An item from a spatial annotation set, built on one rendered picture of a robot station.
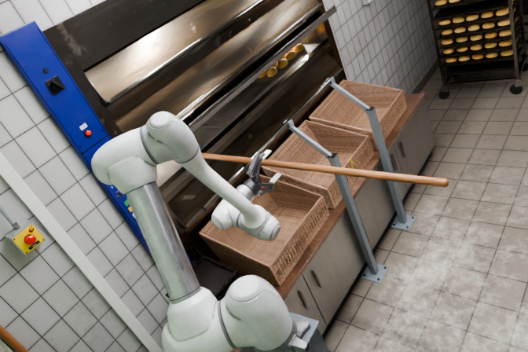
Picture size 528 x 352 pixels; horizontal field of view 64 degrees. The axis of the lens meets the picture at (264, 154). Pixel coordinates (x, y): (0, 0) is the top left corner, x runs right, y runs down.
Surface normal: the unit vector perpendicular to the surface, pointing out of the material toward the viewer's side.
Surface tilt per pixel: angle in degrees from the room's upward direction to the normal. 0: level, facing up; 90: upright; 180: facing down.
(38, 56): 90
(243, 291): 6
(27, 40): 90
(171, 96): 70
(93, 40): 90
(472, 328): 0
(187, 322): 58
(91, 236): 90
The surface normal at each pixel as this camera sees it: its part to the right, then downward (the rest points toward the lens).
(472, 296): -0.37, -0.81
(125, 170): 0.01, 0.07
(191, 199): 0.56, -0.22
